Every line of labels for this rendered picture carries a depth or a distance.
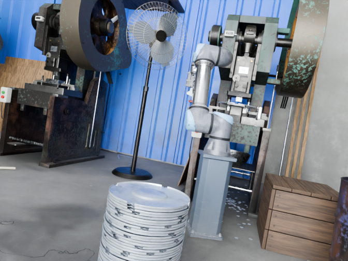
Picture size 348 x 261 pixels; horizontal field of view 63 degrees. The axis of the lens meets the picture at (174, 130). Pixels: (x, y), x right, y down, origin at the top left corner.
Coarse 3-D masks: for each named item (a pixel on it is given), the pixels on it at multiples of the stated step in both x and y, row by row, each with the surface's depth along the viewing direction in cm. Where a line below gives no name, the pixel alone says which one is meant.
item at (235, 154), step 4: (232, 152) 249; (236, 152) 247; (240, 152) 245; (236, 156) 217; (240, 156) 218; (244, 156) 220; (248, 156) 224; (240, 160) 220; (244, 160) 222; (236, 164) 223; (240, 164) 225
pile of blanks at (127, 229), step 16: (112, 208) 93; (128, 208) 88; (144, 208) 86; (112, 224) 91; (128, 224) 87; (144, 224) 89; (160, 224) 88; (176, 224) 93; (112, 240) 90; (128, 240) 87; (144, 240) 87; (160, 240) 88; (176, 240) 93; (112, 256) 89; (128, 256) 87; (144, 256) 87; (160, 256) 89; (176, 256) 94
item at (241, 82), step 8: (240, 56) 222; (248, 56) 225; (240, 64) 222; (248, 64) 221; (240, 72) 222; (248, 72) 221; (232, 80) 224; (240, 80) 222; (248, 80) 221; (232, 88) 224; (240, 88) 220; (248, 88) 221
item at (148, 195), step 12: (120, 192) 97; (132, 192) 99; (144, 192) 100; (156, 192) 103; (168, 192) 107; (180, 192) 110; (144, 204) 89; (156, 204) 91; (168, 204) 93; (180, 204) 95
